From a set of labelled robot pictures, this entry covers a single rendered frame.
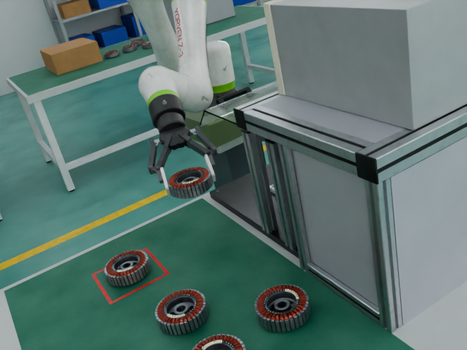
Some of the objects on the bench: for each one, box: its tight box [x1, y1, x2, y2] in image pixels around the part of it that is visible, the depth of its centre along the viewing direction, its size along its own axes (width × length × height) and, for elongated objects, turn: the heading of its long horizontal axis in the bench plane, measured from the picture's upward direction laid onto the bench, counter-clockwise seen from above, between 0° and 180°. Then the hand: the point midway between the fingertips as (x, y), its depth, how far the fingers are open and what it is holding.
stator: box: [155, 289, 208, 335], centre depth 112 cm, size 11×11×4 cm
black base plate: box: [209, 164, 300, 259], centre depth 152 cm, size 47×64×2 cm
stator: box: [254, 284, 311, 332], centre depth 106 cm, size 11×11×4 cm
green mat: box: [4, 198, 415, 350], centre depth 110 cm, size 94×61×1 cm, turn 53°
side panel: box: [278, 143, 402, 333], centre depth 102 cm, size 28×3×32 cm, turn 53°
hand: (189, 179), depth 129 cm, fingers closed on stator, 11 cm apart
